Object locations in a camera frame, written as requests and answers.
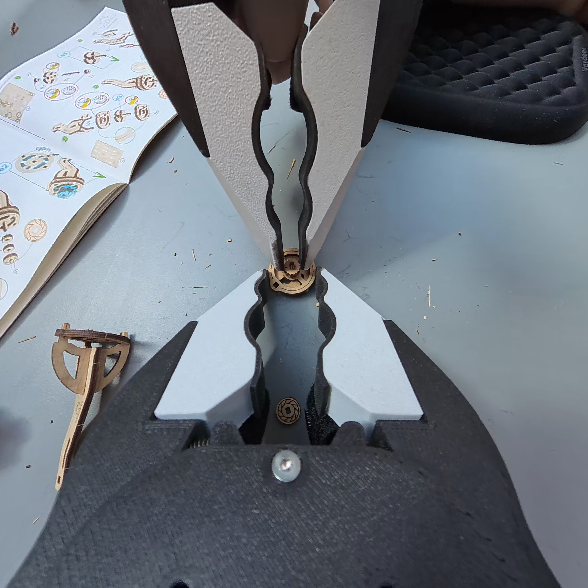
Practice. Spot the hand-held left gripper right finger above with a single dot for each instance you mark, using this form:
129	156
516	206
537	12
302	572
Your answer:
367	367

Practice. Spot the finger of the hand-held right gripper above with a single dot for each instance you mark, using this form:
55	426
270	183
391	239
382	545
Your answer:
340	115
220	115

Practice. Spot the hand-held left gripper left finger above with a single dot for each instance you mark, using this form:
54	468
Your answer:
211	367

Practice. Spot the small wooden iris-pattern disc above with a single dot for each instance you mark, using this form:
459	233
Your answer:
288	409

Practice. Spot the round wooden disc part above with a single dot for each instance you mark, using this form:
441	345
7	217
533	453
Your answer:
287	284

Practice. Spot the tiny wooden gear piece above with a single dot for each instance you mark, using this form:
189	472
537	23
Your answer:
291	264

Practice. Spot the wooden fan-shaped model part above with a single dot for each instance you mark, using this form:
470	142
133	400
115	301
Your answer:
73	367

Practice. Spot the person's right hand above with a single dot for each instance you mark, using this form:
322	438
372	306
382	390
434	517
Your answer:
273	50

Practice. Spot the illustrated instruction booklet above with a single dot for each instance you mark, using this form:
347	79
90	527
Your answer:
69	115

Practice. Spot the black quilted cushion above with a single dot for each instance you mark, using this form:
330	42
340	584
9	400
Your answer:
482	78

